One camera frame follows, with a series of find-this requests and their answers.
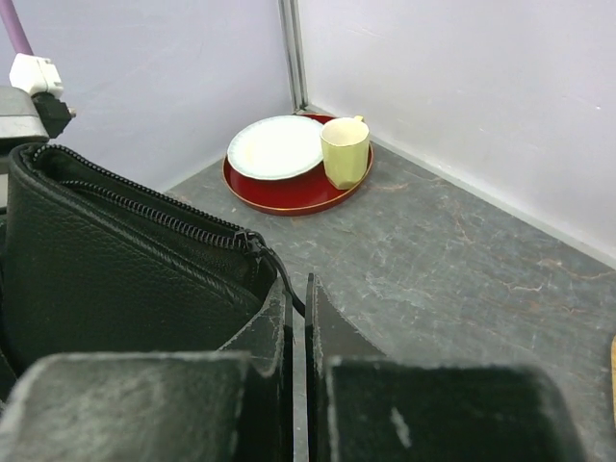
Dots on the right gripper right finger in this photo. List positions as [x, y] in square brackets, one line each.
[364, 406]

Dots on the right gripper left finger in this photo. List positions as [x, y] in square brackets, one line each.
[231, 404]

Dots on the black zipper tool case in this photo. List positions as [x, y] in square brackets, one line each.
[92, 261]

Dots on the red round tray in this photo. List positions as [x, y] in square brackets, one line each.
[305, 194]

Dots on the white paper plate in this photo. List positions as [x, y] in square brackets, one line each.
[276, 148]

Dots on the pale yellow cup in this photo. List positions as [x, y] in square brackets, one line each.
[345, 144]

